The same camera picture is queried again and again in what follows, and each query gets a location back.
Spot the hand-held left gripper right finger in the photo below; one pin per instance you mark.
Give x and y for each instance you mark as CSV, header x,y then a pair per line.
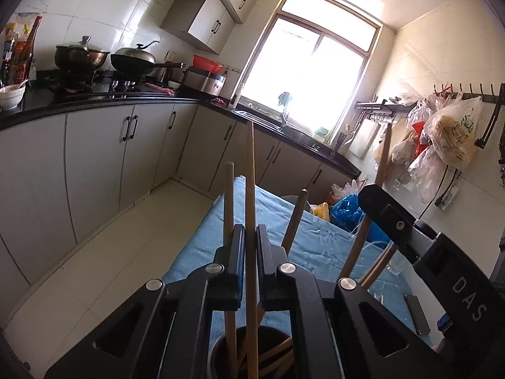
x,y
262,260

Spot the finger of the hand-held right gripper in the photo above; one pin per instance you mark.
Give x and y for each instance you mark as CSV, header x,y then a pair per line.
x,y
386,221

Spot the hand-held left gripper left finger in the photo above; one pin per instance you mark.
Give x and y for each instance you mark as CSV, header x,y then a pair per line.
x,y
240,260

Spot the long wooden chopstick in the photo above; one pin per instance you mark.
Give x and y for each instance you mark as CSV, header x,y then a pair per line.
x,y
251,185
361,241

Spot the bunch of wooden chopsticks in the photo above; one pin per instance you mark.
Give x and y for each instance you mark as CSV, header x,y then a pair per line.
x,y
230,205

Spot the perforated grey utensil holder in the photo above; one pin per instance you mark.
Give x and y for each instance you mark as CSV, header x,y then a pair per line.
x,y
276,339

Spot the blue plastic bag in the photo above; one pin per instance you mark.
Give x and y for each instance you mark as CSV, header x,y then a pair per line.
x,y
347,213

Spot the clear glass pitcher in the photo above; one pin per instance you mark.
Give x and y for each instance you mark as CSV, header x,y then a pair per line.
x,y
396,266

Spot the white plastic bag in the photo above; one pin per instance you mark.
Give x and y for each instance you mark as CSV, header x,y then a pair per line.
x,y
345,191

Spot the black smartphone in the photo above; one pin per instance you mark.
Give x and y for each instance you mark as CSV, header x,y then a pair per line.
x,y
417,316

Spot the blue towel tablecloth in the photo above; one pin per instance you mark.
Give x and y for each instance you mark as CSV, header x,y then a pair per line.
x,y
323,244

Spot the yellow plastic bag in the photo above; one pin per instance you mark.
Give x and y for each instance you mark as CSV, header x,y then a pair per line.
x,y
321,212

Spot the white cutting board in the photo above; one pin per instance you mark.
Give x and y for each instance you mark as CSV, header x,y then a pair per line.
x,y
363,138

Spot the sink-side chopstick holder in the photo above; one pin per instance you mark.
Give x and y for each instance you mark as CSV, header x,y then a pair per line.
x,y
340,144

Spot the hanging plastic bags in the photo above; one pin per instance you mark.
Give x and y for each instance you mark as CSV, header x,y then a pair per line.
x,y
449,134

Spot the sink faucet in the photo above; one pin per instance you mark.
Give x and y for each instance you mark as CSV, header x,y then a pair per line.
x,y
285,110

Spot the white soap bottle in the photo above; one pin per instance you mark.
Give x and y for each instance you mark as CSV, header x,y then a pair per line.
x,y
236,96

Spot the kitchen window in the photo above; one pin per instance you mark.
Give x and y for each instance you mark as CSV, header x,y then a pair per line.
x,y
303,67

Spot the grey kitchen base cabinets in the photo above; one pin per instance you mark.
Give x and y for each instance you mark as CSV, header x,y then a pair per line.
x,y
94,158

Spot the steel rice cooker red lid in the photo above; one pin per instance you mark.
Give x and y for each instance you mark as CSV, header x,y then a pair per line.
x,y
203,81

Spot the pink cloth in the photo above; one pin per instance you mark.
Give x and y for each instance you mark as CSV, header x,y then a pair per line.
x,y
159,89

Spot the black kitchen countertop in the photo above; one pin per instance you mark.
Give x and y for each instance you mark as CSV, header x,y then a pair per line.
x,y
79,104

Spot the black gas stove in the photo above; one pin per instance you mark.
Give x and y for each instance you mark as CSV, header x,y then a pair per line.
x,y
98,85

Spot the black wok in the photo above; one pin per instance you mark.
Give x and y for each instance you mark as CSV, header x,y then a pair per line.
x,y
132,61

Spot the dark cooking pot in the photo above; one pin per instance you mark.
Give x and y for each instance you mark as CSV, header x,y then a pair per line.
x,y
81,57

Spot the white bowl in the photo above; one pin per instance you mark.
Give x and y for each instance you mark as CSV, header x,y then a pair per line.
x,y
11,96

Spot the dark sauce bottle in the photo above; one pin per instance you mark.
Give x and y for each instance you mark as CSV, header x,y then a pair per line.
x,y
31,51

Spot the yellow label bottle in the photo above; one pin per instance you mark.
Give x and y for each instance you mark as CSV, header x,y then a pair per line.
x,y
10,51

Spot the metal wall shelf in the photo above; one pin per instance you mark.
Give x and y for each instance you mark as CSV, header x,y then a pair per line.
x,y
378,106

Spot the black wall hook rack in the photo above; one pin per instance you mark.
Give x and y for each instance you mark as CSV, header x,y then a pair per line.
x,y
489,96

